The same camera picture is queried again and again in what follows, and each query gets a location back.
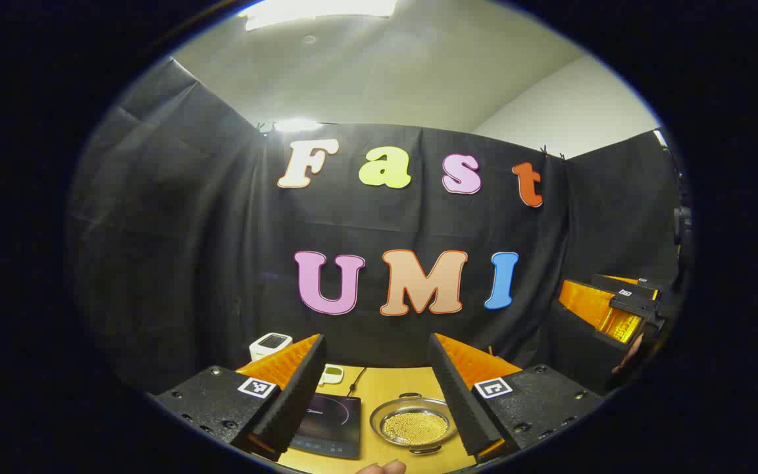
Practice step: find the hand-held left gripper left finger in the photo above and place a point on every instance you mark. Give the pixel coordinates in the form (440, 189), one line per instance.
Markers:
(293, 395)

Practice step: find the white toaster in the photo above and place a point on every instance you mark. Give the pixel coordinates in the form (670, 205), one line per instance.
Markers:
(270, 345)

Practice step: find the pile of yellow soybeans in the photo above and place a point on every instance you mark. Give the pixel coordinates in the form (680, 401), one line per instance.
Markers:
(415, 428)

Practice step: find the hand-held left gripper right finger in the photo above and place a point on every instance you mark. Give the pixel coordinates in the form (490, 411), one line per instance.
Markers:
(458, 395)

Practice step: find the black induction cooktop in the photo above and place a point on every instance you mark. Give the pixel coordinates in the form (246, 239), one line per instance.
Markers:
(329, 421)

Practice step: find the white divided plate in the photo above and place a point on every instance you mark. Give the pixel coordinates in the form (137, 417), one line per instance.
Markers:
(331, 374)

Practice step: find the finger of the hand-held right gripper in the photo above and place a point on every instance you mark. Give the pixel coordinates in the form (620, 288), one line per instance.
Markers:
(635, 306)
(642, 288)

